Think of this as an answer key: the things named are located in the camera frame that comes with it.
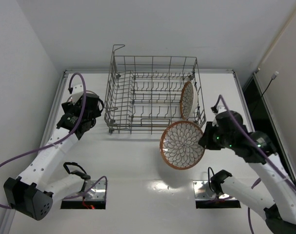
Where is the brown-rimmed floral plate front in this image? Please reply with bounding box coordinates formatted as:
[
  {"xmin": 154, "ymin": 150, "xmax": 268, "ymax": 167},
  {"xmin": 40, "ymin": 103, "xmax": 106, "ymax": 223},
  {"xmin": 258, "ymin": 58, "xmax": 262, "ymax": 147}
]
[{"xmin": 159, "ymin": 120, "xmax": 205, "ymax": 170}]

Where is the brown-rimmed floral plate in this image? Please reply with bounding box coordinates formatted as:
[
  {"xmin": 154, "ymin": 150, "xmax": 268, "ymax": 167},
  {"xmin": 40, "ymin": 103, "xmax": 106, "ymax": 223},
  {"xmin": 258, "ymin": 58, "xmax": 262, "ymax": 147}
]
[
  {"xmin": 159, "ymin": 120, "xmax": 205, "ymax": 170},
  {"xmin": 179, "ymin": 81, "xmax": 197, "ymax": 120}
]

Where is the white plate orange sunburst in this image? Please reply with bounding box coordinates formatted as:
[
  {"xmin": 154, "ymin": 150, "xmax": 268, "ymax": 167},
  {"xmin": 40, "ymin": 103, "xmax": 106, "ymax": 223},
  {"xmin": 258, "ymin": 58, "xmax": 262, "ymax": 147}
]
[{"xmin": 66, "ymin": 90, "xmax": 96, "ymax": 104}]

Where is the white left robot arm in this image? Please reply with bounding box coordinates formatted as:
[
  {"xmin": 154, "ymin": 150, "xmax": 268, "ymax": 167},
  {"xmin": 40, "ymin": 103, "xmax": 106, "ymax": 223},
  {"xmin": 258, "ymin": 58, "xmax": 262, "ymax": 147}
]
[{"xmin": 3, "ymin": 85, "xmax": 104, "ymax": 220}]

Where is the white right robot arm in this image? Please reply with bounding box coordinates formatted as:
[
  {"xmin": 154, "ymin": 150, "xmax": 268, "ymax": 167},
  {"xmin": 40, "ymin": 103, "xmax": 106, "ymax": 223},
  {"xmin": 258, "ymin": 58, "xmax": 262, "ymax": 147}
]
[{"xmin": 198, "ymin": 106, "xmax": 296, "ymax": 234}]

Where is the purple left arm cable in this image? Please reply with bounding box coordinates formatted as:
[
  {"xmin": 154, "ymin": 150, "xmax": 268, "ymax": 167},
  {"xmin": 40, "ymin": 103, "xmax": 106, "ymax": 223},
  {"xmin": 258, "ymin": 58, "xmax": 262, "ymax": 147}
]
[{"xmin": 0, "ymin": 72, "xmax": 108, "ymax": 210}]

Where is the grey wire dish rack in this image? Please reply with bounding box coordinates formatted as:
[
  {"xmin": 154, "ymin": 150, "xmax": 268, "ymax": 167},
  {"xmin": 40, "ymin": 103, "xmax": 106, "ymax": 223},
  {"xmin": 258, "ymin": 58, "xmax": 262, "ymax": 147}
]
[{"xmin": 104, "ymin": 44, "xmax": 206, "ymax": 134}]

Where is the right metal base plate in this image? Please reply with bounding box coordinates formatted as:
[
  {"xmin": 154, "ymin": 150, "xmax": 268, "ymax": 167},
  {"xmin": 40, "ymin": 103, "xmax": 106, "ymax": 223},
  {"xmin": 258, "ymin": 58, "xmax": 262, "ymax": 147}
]
[{"xmin": 193, "ymin": 180, "xmax": 237, "ymax": 201}]

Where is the metal base plate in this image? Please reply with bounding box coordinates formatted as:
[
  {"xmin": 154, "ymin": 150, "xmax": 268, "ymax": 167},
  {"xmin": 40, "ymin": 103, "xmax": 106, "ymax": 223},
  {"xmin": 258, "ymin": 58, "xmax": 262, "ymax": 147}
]
[
  {"xmin": 193, "ymin": 180, "xmax": 237, "ymax": 201},
  {"xmin": 63, "ymin": 178, "xmax": 107, "ymax": 202}
]

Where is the black hanging usb cable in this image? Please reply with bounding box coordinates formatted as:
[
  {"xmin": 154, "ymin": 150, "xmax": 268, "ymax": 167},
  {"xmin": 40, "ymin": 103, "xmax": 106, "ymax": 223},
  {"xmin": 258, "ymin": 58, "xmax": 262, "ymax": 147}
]
[{"xmin": 250, "ymin": 71, "xmax": 279, "ymax": 115}]

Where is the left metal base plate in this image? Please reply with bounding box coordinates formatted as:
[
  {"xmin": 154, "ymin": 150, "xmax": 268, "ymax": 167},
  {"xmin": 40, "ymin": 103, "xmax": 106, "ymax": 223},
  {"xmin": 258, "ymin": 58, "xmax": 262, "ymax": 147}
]
[{"xmin": 63, "ymin": 178, "xmax": 107, "ymax": 202}]

